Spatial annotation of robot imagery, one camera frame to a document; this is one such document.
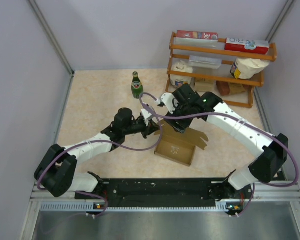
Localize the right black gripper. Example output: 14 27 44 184
164 100 194 134

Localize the brown cardboard box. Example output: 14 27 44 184
154 120 209 167

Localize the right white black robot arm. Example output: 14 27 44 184
159 84 289 200

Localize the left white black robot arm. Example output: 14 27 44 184
34 108 162 199

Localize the red foil box left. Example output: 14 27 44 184
176 30 219 41

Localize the red white box right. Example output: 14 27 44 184
224 37 270 55

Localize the green glass bottle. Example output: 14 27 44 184
131 71 144 99

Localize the white bag left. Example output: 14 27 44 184
169 60 194 90

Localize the tan cardboard block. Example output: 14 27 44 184
194 78 215 92

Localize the brown brick block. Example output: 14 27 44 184
216 81 231 96

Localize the crumpled brown paper bag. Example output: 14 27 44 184
228 82 249 95

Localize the clear plastic container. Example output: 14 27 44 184
188 55 222 70

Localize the large white bag right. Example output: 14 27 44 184
230 57 271 80

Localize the wooden shelf rack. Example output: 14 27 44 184
165 32 278 108

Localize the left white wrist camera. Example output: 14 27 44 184
141 106 155 126

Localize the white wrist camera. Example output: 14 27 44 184
141 106 155 126
156 92 179 114

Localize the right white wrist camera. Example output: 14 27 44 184
156 92 179 114

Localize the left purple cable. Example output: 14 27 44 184
36 103 164 218

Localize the purple cable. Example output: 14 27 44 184
36 103 164 218
139 92 300 218

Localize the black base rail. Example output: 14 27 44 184
74 177 253 208

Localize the grey cable duct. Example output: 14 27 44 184
41 201 241 213

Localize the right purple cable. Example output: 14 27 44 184
139 92 300 218

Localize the aluminium corner frame post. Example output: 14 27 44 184
27 0 75 76

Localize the right aluminium frame post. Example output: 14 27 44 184
265 0 296 43

